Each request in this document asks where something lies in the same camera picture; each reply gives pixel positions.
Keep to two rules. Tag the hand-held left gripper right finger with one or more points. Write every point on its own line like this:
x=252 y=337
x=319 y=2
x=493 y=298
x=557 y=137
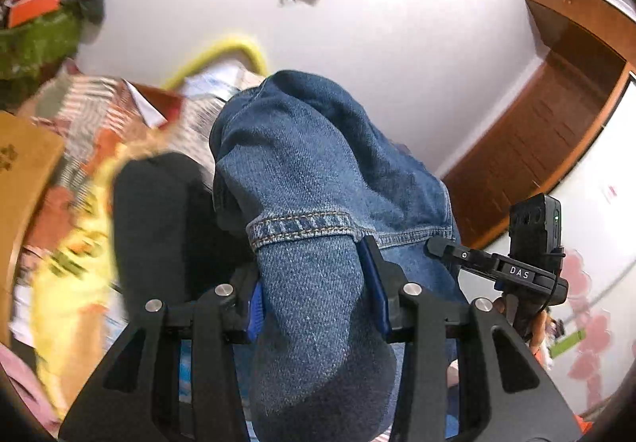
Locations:
x=372 y=273

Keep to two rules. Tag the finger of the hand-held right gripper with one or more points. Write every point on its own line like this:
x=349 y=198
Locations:
x=462 y=255

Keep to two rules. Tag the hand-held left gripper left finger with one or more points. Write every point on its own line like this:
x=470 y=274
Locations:
x=254 y=313

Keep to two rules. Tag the blue denim jacket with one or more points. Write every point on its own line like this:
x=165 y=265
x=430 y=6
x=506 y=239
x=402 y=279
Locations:
x=308 y=173

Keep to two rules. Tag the person's right hand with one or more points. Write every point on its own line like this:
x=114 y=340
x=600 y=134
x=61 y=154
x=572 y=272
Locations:
x=539 y=330

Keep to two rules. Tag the brown wooden door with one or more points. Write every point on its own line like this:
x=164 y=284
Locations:
x=536 y=139

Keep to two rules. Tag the black garment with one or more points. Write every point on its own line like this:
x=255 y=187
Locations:
x=164 y=223

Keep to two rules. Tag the pink cloth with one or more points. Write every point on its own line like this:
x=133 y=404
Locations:
x=22 y=382

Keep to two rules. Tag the striped orange cloth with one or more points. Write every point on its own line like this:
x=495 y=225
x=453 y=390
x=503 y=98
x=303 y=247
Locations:
x=89 y=114

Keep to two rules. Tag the yellow hoop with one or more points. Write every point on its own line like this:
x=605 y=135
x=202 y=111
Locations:
x=238 y=47

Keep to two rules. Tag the green box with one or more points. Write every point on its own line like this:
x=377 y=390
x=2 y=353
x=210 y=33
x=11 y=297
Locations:
x=35 y=47

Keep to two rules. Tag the orange box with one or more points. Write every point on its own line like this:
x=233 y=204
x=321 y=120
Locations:
x=35 y=7

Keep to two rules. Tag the pink heart wall stickers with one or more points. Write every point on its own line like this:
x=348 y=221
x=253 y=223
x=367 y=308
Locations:
x=591 y=337

